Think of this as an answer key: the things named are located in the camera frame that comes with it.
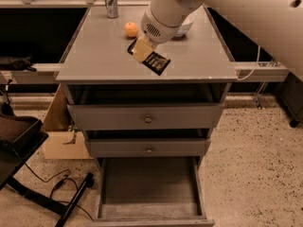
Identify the black bag on rail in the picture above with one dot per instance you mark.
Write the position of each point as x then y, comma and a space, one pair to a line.
16, 64

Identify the grey top drawer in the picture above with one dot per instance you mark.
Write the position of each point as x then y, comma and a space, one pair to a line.
146, 117

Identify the grey drawer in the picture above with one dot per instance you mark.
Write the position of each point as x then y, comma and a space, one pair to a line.
146, 117
147, 148
150, 192

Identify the black chair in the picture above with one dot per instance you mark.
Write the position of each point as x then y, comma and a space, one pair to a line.
20, 137

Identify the metal rail frame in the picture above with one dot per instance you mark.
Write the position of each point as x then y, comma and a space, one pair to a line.
47, 0

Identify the white bowl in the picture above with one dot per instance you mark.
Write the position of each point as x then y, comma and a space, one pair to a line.
185, 27

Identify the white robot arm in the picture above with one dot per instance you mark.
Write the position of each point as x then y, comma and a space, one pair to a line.
275, 25

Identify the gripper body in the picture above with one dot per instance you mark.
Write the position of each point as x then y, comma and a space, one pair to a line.
156, 32

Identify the silver drink can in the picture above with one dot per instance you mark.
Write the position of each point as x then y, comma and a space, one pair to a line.
111, 7

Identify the cardboard box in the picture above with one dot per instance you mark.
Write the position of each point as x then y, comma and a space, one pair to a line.
64, 142

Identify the orange fruit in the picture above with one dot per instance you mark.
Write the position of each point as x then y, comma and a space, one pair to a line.
131, 29

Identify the grey middle drawer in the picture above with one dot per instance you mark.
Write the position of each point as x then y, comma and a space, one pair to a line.
147, 148

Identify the grey bottom drawer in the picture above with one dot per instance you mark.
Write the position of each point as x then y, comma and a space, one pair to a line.
150, 192

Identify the grey drawer cabinet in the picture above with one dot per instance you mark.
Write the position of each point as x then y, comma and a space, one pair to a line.
145, 92

